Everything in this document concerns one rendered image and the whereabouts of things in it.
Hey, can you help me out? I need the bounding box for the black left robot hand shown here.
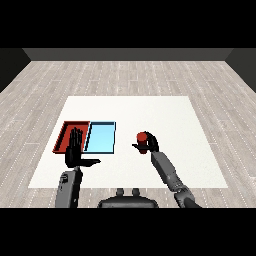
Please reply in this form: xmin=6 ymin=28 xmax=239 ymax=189
xmin=64 ymin=127 xmax=102 ymax=169

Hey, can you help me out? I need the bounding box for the shallow light blue open box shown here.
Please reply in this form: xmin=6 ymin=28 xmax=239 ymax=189
xmin=82 ymin=121 xmax=117 ymax=155

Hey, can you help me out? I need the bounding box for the dark grey robot body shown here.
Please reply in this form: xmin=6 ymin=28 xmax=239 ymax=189
xmin=97 ymin=188 xmax=159 ymax=209

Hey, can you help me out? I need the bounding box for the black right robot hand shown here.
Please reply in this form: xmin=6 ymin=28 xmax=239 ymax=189
xmin=131 ymin=131 xmax=160 ymax=153

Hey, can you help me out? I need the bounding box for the shallow red open box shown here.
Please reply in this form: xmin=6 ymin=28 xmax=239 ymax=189
xmin=52 ymin=120 xmax=91 ymax=155

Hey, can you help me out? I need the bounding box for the small red can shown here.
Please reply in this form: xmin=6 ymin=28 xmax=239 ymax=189
xmin=136 ymin=131 xmax=149 ymax=155

